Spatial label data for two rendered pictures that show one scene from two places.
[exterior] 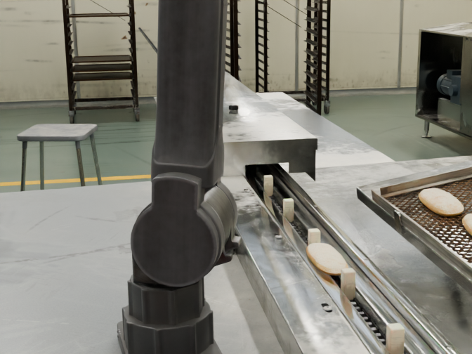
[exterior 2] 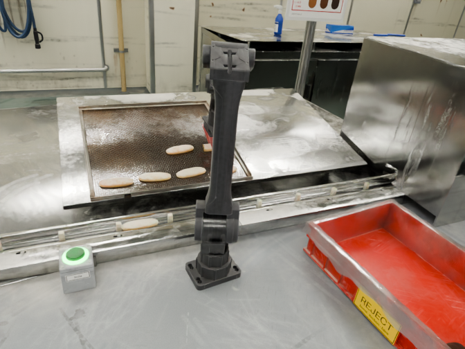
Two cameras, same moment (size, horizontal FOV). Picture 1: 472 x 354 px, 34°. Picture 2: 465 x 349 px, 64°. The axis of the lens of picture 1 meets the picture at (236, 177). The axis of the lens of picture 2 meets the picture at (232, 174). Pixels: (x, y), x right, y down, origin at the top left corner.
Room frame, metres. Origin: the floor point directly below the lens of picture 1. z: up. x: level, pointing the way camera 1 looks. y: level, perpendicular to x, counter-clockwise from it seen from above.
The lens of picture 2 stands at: (0.85, 0.73, 1.50)
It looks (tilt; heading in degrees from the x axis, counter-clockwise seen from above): 30 degrees down; 254
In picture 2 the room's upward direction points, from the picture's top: 6 degrees clockwise
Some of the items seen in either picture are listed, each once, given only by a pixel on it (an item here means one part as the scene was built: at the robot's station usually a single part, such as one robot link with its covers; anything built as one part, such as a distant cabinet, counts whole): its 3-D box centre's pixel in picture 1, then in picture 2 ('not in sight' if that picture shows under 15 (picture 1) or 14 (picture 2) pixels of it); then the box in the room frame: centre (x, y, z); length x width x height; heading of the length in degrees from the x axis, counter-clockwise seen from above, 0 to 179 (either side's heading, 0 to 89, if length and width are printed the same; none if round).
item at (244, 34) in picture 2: not in sight; (308, 86); (-0.75, -2.54, 0.51); 1.93 x 1.05 x 1.02; 9
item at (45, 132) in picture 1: (61, 173); not in sight; (3.86, 0.89, 0.23); 0.36 x 0.36 x 0.46; 86
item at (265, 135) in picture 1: (212, 102); not in sight; (1.84, 0.05, 0.89); 1.25 x 0.18 x 0.09; 9
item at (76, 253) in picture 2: not in sight; (75, 255); (1.00, 0.05, 0.90); 0.04 x 0.04 x 0.02
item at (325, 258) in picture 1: (326, 256); (140, 224); (0.86, -0.10, 0.86); 0.10 x 0.04 x 0.01; 9
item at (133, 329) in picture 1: (167, 317); (214, 260); (0.68, 0.07, 0.86); 0.12 x 0.09 x 0.08; 15
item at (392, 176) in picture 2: not in sight; (390, 173); (-0.01, -0.24, 0.89); 0.06 x 0.01 x 0.06; 99
